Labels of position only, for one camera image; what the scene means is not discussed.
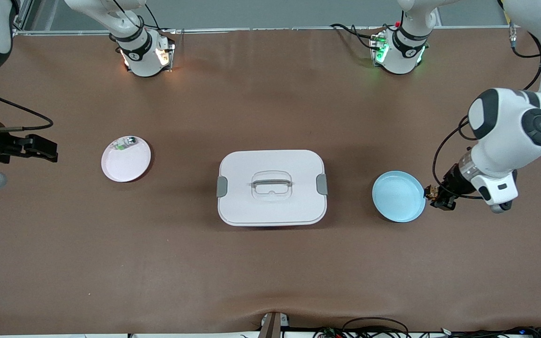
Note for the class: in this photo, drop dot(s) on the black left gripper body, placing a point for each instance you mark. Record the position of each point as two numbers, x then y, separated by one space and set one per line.
451 184

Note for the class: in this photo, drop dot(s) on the orange black push-button switch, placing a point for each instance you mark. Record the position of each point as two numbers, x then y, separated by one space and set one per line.
431 191

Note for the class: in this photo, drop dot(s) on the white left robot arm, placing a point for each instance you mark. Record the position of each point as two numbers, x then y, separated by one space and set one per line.
510 136

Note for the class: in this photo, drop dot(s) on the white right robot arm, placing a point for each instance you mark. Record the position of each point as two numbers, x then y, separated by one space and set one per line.
141 51

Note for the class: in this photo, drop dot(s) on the white lidded storage box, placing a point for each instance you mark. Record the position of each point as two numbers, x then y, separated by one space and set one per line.
270 211

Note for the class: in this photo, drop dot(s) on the light blue round plate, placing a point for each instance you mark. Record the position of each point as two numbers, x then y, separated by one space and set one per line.
398 197

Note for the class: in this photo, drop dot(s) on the pink round plate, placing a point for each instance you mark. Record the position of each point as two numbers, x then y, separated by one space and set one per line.
125 166

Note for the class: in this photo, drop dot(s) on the brown table cover mat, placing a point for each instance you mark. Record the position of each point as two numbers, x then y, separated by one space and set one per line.
270 272

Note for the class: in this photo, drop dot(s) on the green white push-button switch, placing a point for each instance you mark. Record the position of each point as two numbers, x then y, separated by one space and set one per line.
125 142

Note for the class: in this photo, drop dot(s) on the aluminium frame profile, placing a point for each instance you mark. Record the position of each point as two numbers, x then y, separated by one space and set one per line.
21 16

